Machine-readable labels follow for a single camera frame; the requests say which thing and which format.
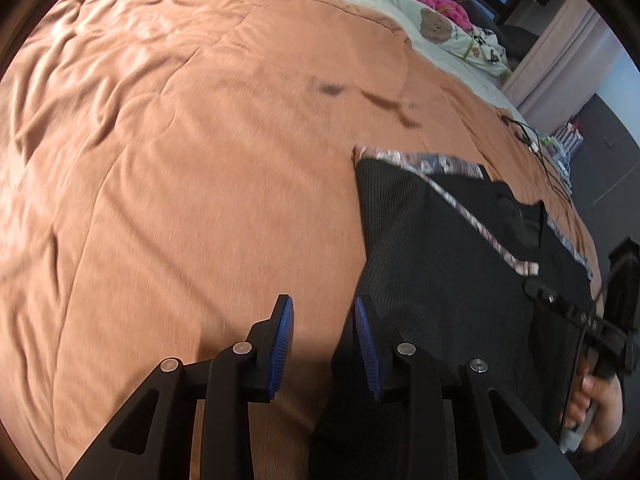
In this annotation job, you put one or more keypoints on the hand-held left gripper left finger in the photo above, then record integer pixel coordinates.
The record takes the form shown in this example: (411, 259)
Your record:
(282, 340)

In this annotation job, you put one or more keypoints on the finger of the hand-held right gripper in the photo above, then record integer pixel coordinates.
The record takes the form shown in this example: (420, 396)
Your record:
(565, 307)

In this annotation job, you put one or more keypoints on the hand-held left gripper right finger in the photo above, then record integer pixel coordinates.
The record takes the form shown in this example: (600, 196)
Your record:
(365, 345)

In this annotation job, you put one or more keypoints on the black ribbed garment floral trim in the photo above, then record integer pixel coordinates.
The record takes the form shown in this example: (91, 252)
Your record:
(440, 260)

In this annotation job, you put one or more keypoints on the person's right forearm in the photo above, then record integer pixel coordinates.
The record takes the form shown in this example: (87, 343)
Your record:
(607, 460)

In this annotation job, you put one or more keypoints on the person's right hand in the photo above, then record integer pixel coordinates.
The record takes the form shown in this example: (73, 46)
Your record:
(602, 410)

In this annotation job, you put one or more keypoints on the orange blanket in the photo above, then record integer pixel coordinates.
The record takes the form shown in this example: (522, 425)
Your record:
(200, 160)

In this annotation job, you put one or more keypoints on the pink curtain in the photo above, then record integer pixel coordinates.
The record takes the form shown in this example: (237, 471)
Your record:
(560, 60)

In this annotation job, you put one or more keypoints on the dark grey cushion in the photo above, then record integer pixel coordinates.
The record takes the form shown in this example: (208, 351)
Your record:
(517, 40)

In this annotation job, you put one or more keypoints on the bear printed cream cloth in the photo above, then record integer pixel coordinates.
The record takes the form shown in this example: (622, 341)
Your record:
(460, 35)

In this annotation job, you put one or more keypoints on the pink cloth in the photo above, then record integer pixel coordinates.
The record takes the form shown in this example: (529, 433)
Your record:
(440, 5)

